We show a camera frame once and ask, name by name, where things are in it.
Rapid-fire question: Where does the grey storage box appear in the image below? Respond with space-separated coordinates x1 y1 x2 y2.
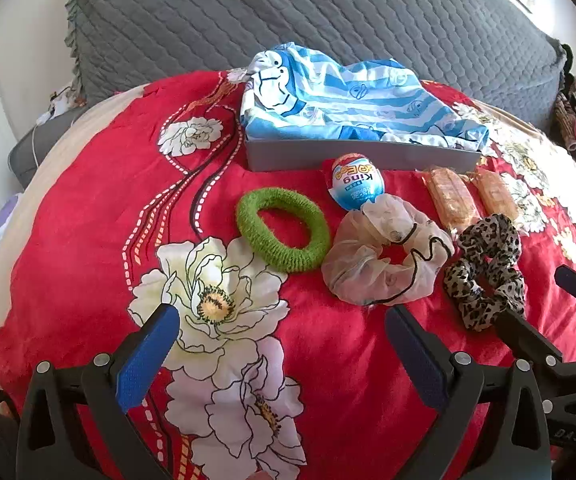
244 135 489 173

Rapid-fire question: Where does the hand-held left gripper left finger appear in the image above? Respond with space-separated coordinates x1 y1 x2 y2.
15 304 181 480

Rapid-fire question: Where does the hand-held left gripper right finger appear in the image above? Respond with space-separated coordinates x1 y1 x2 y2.
385 305 554 480

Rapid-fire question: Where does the green fuzzy scrunchie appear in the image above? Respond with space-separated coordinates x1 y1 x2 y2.
235 187 330 273

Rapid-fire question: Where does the white cable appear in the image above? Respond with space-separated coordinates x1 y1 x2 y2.
28 105 76 171

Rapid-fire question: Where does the red floral blanket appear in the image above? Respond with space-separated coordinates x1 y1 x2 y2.
0 70 576 480

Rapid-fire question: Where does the leopard print scrunchie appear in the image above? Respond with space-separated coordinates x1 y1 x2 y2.
443 213 526 332

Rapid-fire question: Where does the orange snack packet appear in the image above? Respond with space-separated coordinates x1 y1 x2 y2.
470 167 521 233
420 166 480 236

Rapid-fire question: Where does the grey quilted cushion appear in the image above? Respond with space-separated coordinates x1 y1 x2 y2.
65 0 569 133

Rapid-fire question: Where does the purple white round object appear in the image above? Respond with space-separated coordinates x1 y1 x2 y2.
0 195 25 241

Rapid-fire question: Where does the blue striped cartoon cloth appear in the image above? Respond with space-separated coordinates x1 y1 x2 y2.
239 42 490 153

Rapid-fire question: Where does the grey padded seat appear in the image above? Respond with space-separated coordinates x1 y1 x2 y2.
8 110 86 186

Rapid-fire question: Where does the beige sheer scrunchie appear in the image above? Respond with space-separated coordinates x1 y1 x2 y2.
321 195 455 307

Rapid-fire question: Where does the blue white toy egg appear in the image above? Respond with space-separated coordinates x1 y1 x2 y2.
324 152 386 211

